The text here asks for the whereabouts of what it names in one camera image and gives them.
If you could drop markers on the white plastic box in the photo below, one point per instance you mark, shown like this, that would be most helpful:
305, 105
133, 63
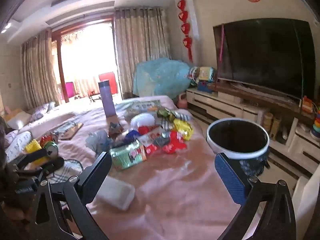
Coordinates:
116, 192

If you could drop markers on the plaid cloth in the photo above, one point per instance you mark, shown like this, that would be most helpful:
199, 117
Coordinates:
66, 172

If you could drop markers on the crumpled clear plastic bag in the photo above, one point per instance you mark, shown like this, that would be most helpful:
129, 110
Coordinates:
97, 140

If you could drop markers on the white fluffy ball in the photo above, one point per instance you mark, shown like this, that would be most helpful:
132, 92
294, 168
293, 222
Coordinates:
143, 120

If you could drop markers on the white pillow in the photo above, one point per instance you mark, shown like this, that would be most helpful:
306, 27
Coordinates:
18, 119

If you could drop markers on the beige curtain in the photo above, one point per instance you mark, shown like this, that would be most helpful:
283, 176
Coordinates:
142, 47
37, 70

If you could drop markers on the teal net cover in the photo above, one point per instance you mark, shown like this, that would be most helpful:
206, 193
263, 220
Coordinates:
162, 77

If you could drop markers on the pink box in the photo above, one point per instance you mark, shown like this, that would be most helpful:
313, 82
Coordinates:
70, 88

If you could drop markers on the wooden container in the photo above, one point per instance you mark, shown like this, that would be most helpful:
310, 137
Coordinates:
268, 122

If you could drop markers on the wooden board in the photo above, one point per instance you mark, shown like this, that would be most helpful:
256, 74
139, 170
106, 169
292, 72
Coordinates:
71, 130

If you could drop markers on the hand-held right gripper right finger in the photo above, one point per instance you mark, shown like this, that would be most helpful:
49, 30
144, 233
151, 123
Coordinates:
228, 180

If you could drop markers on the white television cabinet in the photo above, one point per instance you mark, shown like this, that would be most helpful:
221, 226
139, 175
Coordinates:
250, 112

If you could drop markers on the pink stick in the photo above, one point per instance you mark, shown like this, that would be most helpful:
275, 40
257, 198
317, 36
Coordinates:
221, 45

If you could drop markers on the wooden door frame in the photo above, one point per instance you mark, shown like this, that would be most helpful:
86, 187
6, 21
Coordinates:
60, 62

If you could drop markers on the pink bed sheet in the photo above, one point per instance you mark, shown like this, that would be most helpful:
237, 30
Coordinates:
175, 192

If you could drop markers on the pile of snack packets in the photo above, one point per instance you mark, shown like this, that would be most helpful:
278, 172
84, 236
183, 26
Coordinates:
160, 140

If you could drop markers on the colourful toys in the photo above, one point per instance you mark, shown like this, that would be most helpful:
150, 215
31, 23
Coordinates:
202, 76

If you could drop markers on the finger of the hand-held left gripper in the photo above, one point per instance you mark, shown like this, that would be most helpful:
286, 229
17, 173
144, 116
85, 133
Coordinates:
32, 156
50, 165

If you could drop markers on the brown wooden shelf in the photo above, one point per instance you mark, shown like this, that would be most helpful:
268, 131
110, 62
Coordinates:
250, 93

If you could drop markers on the black television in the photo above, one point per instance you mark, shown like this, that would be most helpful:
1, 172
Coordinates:
267, 55

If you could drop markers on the red hanging decoration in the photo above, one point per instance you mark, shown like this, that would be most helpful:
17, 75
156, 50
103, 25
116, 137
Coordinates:
185, 27

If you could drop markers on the purple thermos bottle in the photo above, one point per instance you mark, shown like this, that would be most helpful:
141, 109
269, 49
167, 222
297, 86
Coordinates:
107, 98

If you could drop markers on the yellow green snack packet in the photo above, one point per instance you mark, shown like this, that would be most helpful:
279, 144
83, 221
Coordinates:
35, 147

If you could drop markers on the patterned pillow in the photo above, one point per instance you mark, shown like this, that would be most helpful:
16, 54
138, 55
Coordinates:
41, 111
18, 142

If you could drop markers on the white bin with black liner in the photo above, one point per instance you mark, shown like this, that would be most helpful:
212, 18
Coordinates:
237, 140

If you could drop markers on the red chair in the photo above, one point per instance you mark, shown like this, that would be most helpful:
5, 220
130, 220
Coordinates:
108, 82

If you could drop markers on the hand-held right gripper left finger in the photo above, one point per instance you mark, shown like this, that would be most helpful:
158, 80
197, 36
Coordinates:
98, 173

